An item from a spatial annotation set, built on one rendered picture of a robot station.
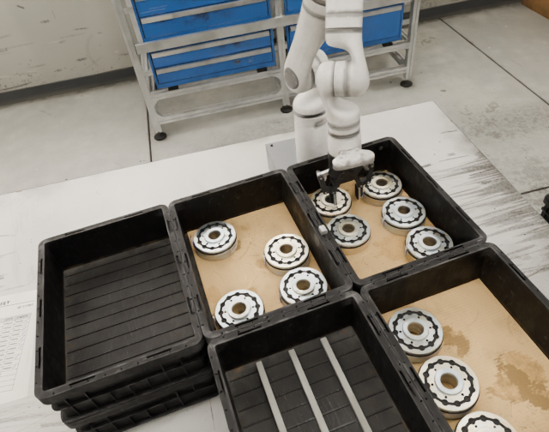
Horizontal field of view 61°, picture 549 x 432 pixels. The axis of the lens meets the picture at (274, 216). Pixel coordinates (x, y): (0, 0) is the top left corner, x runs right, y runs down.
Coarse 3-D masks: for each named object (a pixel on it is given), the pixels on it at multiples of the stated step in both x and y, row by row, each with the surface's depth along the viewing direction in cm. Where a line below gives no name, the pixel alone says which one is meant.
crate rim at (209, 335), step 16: (256, 176) 115; (272, 176) 115; (288, 176) 113; (208, 192) 112; (304, 208) 105; (176, 224) 107; (320, 240) 98; (336, 256) 94; (192, 272) 95; (192, 288) 92; (336, 288) 89; (352, 288) 89; (304, 304) 87; (256, 320) 86; (208, 336) 84
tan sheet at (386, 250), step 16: (352, 192) 122; (352, 208) 118; (368, 208) 117; (432, 224) 111; (384, 240) 109; (400, 240) 109; (352, 256) 107; (368, 256) 106; (384, 256) 106; (400, 256) 105; (368, 272) 103
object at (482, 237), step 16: (368, 144) 120; (400, 144) 118; (320, 160) 117; (304, 192) 109; (320, 224) 101; (480, 240) 94; (432, 256) 92; (352, 272) 91; (384, 272) 90; (400, 272) 90
